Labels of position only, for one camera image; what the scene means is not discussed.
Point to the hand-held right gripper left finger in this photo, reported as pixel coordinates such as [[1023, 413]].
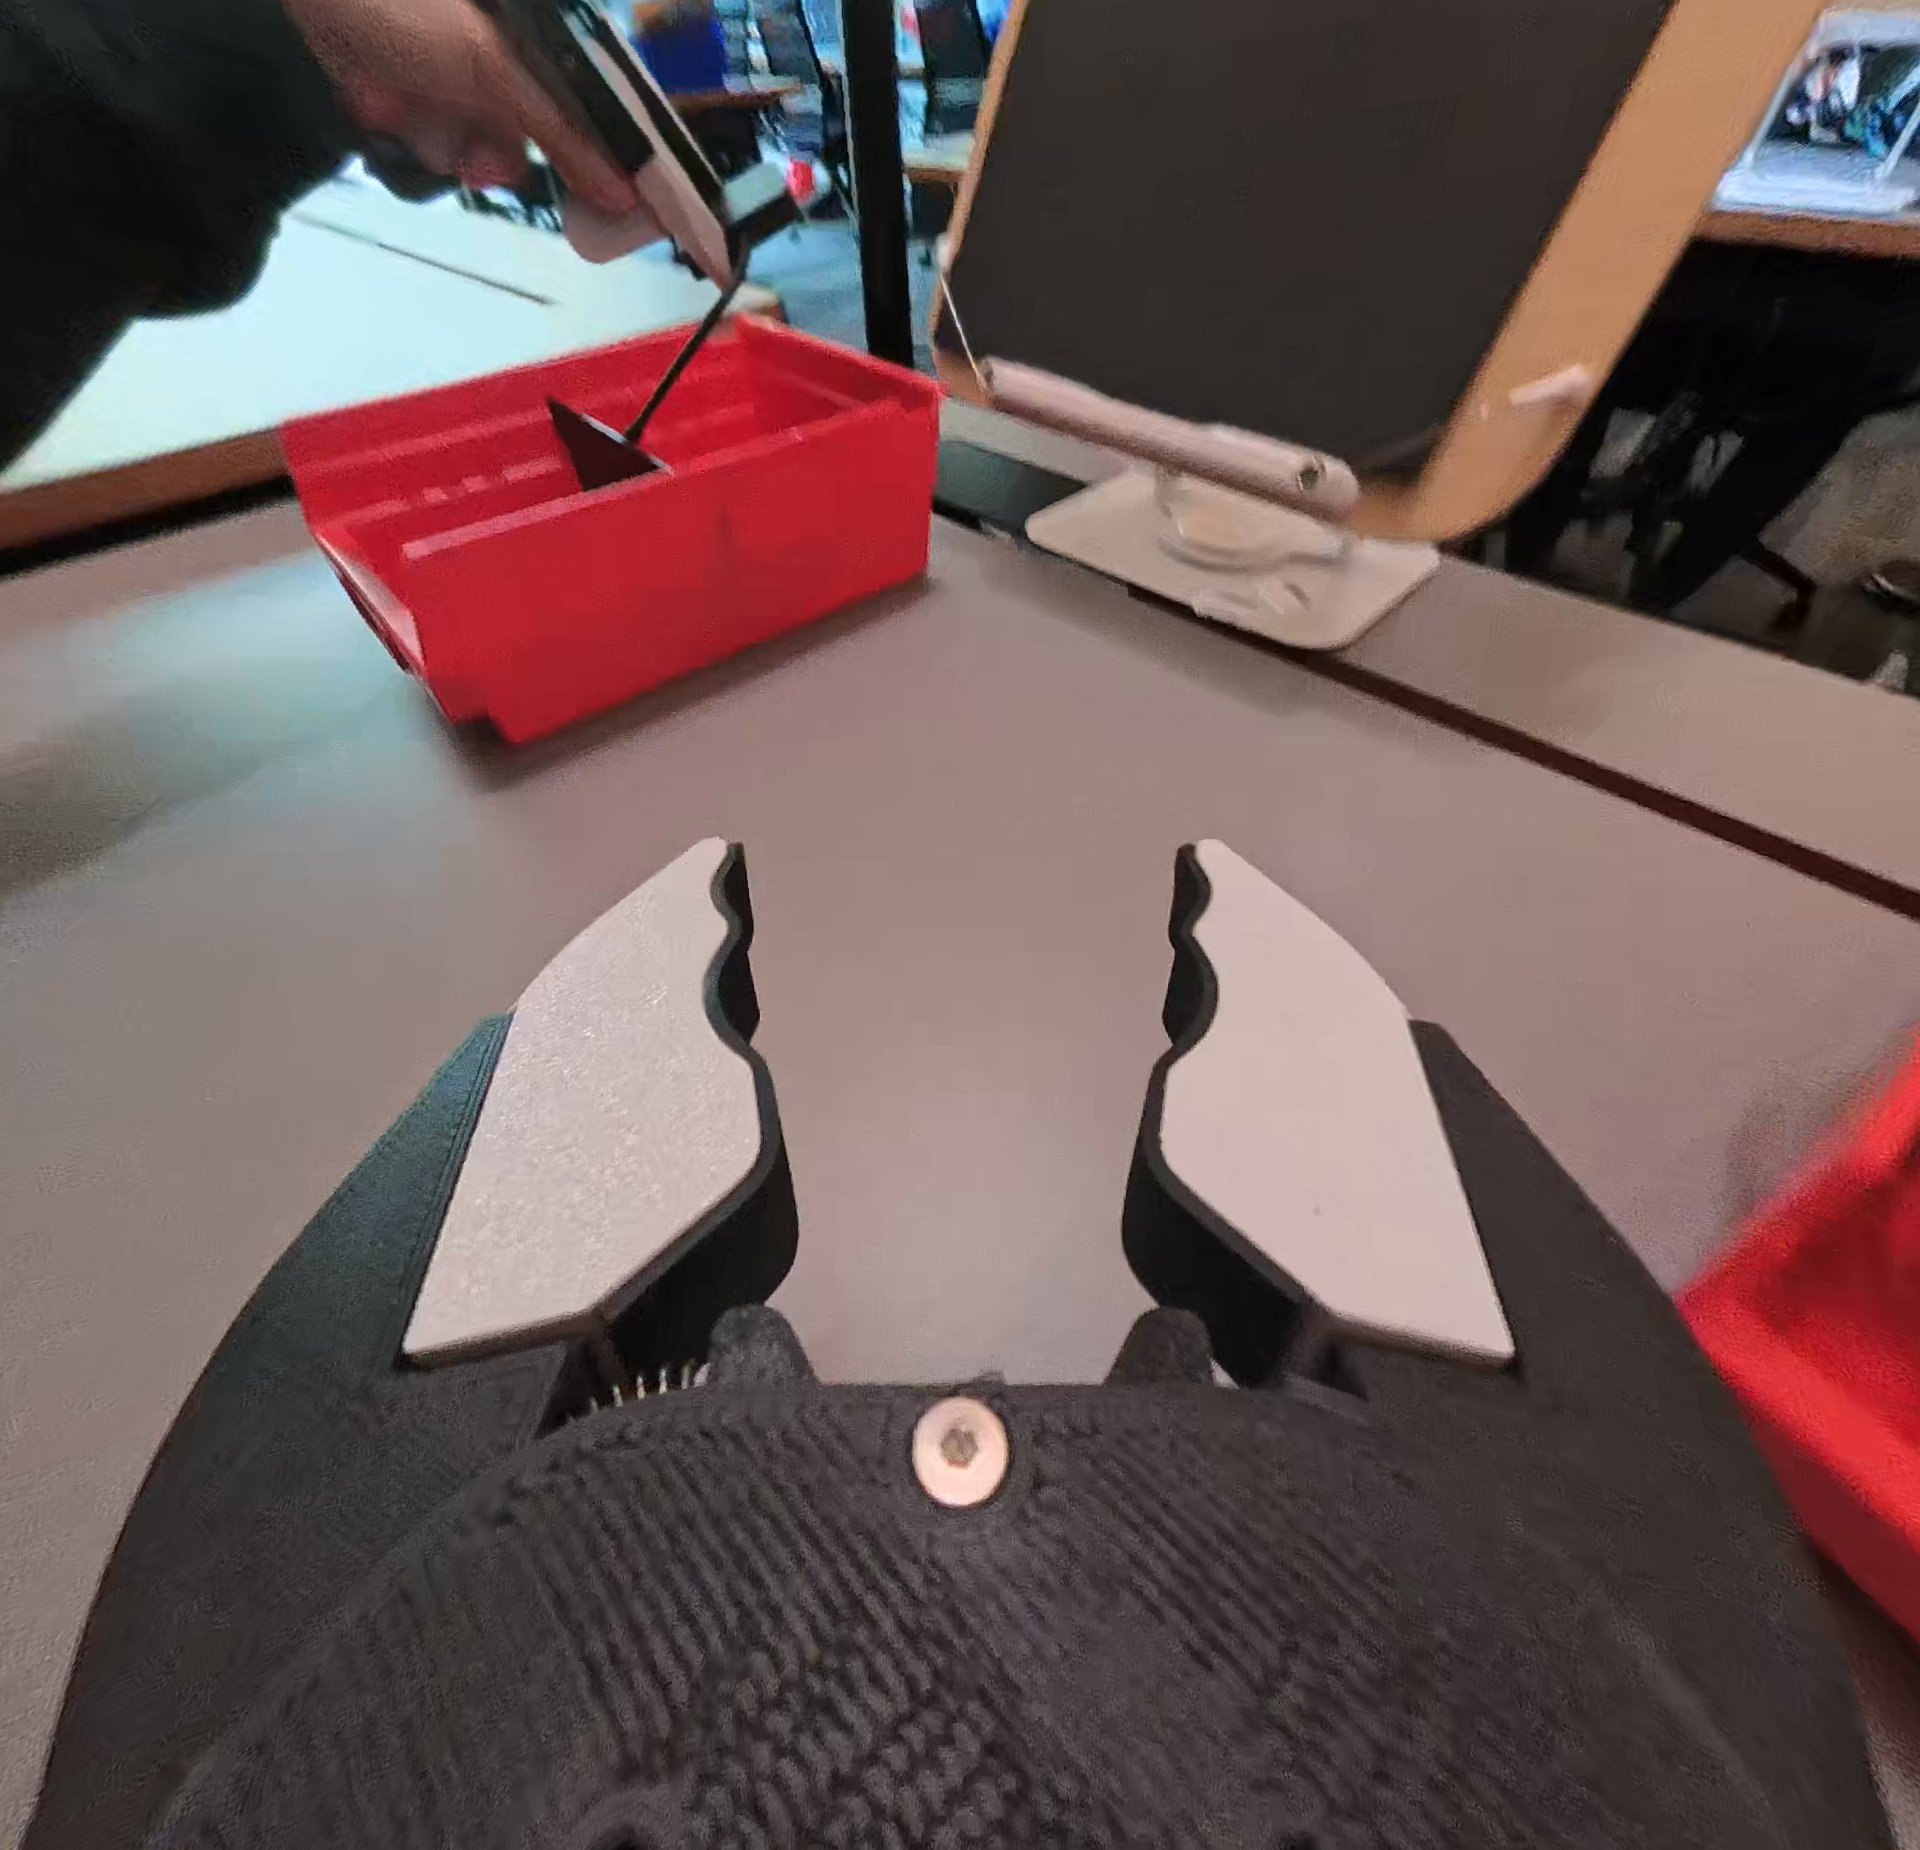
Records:
[[597, 1131]]

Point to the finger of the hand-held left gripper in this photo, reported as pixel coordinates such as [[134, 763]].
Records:
[[762, 209], [682, 184]]

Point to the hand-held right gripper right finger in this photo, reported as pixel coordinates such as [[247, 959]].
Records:
[[1320, 1131]]

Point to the black spatula tool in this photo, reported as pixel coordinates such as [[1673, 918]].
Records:
[[597, 458]]

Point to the red plastic bin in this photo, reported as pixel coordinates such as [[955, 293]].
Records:
[[660, 593], [1828, 1370]]

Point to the person's left forearm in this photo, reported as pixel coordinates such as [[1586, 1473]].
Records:
[[124, 125]]

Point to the person's left hand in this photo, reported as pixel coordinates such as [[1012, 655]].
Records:
[[437, 70]]

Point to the blue office chair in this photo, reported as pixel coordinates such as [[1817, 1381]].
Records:
[[680, 32]]

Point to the black pole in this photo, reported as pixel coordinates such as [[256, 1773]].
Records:
[[872, 143]]

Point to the black office chair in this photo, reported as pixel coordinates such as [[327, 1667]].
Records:
[[944, 38], [1728, 424], [790, 43]]

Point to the tablet on white stand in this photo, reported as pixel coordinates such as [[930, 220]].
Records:
[[1277, 154]]

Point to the white panel stand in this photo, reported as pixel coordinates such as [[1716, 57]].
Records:
[[1247, 580]]

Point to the wooden desk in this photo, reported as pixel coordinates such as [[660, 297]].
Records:
[[1796, 235]]

